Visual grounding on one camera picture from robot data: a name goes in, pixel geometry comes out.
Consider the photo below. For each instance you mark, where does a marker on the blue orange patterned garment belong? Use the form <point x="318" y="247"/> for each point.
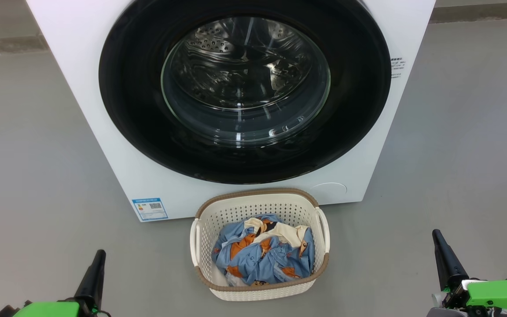
<point x="258" y="259"/>

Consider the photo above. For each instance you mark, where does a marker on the cream white garment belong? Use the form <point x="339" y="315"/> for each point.
<point x="286" y="233"/>

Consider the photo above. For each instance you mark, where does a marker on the small printed text sticker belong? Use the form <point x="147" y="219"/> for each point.
<point x="397" y="66"/>

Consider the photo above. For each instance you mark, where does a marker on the white front-load washing machine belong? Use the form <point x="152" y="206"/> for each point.
<point x="82" y="88"/>

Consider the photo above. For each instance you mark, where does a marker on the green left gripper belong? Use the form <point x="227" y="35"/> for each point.
<point x="46" y="310"/>

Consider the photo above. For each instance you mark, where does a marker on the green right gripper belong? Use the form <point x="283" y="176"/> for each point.
<point x="500" y="295"/>

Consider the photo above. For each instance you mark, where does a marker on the black round washer door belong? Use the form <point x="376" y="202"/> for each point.
<point x="134" y="110"/>

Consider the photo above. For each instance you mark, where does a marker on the cream perforated laundry basket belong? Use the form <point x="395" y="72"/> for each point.
<point x="236" y="211"/>

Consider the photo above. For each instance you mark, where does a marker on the stainless steel washing machine drum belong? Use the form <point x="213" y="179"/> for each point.
<point x="244" y="79"/>

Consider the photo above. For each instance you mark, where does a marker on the blue energy label sticker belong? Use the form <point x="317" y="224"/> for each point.
<point x="150" y="209"/>

